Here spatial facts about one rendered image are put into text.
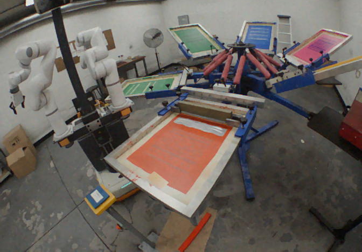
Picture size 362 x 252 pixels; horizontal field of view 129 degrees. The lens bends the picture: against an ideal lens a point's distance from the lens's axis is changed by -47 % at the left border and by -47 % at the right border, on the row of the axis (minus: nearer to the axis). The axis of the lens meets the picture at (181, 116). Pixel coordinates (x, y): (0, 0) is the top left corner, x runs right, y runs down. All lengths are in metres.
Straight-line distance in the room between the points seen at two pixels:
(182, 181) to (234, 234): 1.01
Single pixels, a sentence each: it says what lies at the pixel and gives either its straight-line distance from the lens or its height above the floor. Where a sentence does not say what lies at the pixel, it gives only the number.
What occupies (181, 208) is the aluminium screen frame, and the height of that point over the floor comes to 0.99.
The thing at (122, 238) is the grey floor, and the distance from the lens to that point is 1.79.
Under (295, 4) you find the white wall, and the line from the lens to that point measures 4.92.
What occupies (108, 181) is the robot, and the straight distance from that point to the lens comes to 1.86.
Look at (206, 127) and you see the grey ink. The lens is 0.99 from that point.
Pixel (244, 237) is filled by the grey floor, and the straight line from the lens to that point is 1.62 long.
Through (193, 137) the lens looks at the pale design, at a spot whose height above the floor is 0.96.
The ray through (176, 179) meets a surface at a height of 0.96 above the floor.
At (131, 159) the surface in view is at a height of 0.96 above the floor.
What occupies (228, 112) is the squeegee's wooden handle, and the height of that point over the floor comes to 1.06.
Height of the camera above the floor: 1.55
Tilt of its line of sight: 32 degrees down
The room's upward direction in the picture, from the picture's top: 10 degrees counter-clockwise
